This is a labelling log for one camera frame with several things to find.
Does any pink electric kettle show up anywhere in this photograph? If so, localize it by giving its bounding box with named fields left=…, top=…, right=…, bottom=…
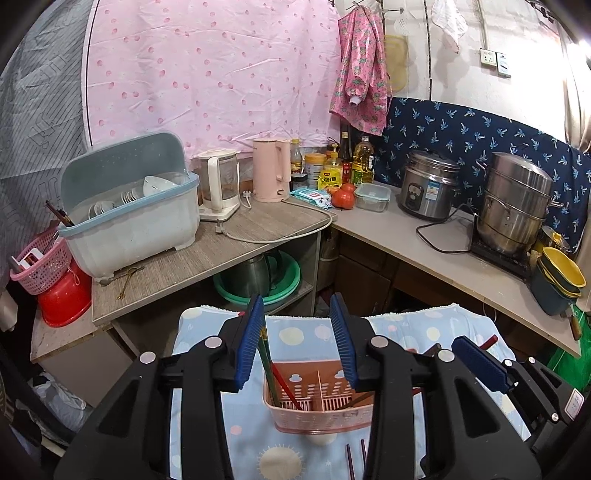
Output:
left=252, top=137, right=292, bottom=203

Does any black power cord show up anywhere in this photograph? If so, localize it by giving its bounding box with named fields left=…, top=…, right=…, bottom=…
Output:
left=416, top=205, right=479, bottom=255

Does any black induction cooker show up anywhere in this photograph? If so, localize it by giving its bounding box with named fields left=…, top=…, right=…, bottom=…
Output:
left=470, top=239, right=537, bottom=281

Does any navy printed wall cloth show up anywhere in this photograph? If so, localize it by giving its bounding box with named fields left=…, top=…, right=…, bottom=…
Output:
left=373, top=96, right=591, bottom=241

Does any blue-grey dish rack box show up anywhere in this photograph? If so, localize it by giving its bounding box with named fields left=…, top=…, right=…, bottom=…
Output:
left=58, top=132, right=201, bottom=280

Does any dark sauce bottle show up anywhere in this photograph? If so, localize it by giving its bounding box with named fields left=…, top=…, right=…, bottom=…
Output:
left=340, top=131, right=353, bottom=184

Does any wooden side table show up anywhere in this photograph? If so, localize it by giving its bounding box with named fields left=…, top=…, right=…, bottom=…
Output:
left=91, top=198, right=339, bottom=358

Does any green plastic basin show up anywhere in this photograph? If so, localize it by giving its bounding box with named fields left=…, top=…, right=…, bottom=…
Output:
left=213, top=251, right=301, bottom=311

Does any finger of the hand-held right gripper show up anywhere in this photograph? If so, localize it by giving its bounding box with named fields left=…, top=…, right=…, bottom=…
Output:
left=451, top=336, right=561, bottom=423

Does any steel rice cooker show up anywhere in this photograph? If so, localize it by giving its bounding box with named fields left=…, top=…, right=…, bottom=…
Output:
left=399, top=150, right=461, bottom=220

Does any wall socket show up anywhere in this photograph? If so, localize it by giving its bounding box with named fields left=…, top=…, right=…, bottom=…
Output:
left=479, top=48, right=513, bottom=78

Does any white glass kettle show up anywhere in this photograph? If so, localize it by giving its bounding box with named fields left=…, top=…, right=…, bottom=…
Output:
left=191, top=148, right=241, bottom=223

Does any pink printed apron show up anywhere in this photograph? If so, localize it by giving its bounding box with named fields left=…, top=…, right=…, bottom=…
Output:
left=328, top=6, right=391, bottom=136

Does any red plastic basin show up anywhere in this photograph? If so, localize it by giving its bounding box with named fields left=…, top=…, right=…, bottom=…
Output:
left=37, top=267, right=93, bottom=329

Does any wooden-handled knife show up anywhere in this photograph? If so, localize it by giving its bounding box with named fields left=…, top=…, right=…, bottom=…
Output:
left=565, top=308, right=582, bottom=342

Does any white power cord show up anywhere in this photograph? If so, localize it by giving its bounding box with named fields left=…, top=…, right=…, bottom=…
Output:
left=214, top=190, right=334, bottom=243

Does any wet wipes pack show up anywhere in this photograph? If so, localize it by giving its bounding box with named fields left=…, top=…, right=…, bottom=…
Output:
left=290, top=186, right=334, bottom=209

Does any white bowl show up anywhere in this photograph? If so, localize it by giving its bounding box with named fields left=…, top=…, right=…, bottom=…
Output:
left=143, top=175, right=179, bottom=198

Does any red tomato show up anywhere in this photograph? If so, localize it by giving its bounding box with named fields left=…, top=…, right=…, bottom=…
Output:
left=333, top=184, right=356, bottom=210

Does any white rag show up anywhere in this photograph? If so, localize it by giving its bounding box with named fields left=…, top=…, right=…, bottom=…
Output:
left=431, top=0, right=468, bottom=52

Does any grey striped cloth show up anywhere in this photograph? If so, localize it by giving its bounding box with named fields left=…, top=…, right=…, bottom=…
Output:
left=0, top=0, right=95, bottom=278

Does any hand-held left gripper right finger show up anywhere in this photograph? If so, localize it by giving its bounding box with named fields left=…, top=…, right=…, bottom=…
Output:
left=329, top=293, right=541, bottom=480

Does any blue dotted tablecloth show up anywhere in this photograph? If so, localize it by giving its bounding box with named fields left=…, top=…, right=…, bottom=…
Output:
left=170, top=302, right=532, bottom=480

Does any cooking oil bottle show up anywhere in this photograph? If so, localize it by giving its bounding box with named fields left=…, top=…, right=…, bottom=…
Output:
left=353, top=136, right=375, bottom=185

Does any steel kettle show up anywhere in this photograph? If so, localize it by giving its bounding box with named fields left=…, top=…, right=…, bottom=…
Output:
left=237, top=252, right=278, bottom=299

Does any clear food container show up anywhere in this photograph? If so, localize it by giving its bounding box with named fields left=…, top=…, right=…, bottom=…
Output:
left=354, top=183, right=391, bottom=213

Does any pink dotted curtain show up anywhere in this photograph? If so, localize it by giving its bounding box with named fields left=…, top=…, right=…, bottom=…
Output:
left=85, top=0, right=343, bottom=160

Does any yellow tin can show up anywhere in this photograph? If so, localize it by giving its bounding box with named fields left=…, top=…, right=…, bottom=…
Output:
left=304, top=154, right=328, bottom=189

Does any pink perforated utensil holder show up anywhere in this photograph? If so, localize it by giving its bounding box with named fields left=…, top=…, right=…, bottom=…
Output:
left=262, top=355, right=376, bottom=435

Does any stack of yellow-rimmed bowls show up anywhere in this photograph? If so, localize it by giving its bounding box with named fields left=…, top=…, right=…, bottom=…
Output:
left=529, top=246, right=585, bottom=316

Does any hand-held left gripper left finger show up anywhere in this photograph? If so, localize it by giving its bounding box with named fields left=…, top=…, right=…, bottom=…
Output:
left=54, top=293, right=266, bottom=480

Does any steel steamer pot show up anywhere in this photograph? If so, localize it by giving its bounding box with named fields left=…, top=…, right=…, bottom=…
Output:
left=476, top=152, right=563, bottom=257

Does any pink plastic basket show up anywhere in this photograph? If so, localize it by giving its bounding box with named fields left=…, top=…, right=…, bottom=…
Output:
left=9, top=227, right=74, bottom=296

